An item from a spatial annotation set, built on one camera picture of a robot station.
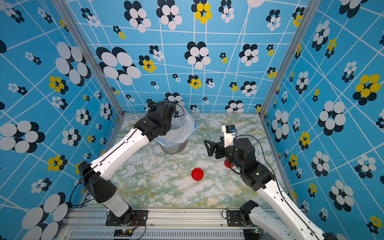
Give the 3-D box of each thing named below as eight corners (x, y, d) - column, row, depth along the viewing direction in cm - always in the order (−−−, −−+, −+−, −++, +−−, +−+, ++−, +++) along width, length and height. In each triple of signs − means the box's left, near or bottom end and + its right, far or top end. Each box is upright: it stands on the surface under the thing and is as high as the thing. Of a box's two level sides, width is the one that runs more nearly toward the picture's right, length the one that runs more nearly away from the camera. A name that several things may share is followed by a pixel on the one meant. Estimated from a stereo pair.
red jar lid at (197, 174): (191, 181, 88) (191, 179, 86) (191, 170, 92) (191, 168, 90) (204, 181, 88) (204, 179, 86) (203, 169, 92) (204, 168, 90)
